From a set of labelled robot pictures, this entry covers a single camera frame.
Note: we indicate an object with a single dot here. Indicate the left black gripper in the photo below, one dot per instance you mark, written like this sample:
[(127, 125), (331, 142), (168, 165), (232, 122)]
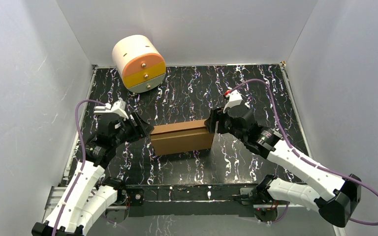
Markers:
[(139, 125)]

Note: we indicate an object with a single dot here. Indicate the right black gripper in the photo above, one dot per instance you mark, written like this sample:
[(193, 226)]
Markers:
[(216, 114)]

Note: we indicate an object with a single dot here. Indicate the brown cardboard box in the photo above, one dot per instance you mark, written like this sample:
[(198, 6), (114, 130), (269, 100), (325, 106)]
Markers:
[(181, 137)]

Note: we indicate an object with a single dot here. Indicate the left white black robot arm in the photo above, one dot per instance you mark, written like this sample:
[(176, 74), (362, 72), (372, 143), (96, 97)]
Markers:
[(84, 176)]

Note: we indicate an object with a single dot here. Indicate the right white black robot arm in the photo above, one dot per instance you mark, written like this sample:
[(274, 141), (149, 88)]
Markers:
[(306, 176)]

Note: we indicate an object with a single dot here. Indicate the small white rectangular block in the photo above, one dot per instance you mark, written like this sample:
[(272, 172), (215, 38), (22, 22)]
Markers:
[(99, 110)]

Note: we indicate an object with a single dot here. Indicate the round white drawer cabinet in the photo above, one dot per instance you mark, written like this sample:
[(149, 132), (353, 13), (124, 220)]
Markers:
[(140, 65)]

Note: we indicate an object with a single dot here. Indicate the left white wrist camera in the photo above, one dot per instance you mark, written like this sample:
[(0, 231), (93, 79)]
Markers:
[(117, 111)]

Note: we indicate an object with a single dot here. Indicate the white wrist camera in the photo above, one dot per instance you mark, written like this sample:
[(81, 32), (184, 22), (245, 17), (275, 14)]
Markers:
[(117, 111), (233, 98)]

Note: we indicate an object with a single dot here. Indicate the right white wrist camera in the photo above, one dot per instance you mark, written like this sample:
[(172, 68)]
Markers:
[(233, 98)]

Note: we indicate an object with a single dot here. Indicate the aluminium front rail frame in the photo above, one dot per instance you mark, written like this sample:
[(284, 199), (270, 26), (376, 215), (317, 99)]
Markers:
[(213, 199)]

